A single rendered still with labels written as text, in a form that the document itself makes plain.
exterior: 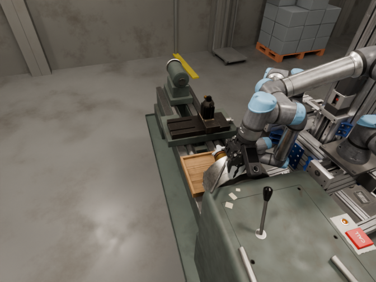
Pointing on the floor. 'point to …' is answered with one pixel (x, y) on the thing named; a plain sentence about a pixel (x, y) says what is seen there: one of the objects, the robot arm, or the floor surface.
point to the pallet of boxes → (296, 27)
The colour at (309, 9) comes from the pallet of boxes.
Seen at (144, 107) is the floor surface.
